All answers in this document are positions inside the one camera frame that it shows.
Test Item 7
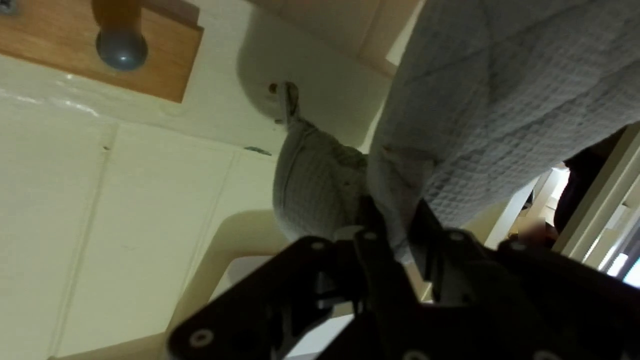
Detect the metal wall hook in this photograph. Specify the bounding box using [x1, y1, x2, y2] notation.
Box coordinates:
[264, 80, 302, 125]

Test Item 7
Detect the grey quilted oven mitt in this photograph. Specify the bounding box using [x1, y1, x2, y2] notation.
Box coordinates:
[271, 0, 640, 270]

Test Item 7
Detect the wooden peg rack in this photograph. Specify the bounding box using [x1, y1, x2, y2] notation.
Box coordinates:
[0, 0, 206, 103]

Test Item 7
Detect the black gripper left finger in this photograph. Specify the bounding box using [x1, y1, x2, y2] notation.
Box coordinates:
[166, 193, 420, 360]

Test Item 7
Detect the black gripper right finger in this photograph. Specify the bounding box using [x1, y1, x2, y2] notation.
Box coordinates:
[405, 199, 640, 360]

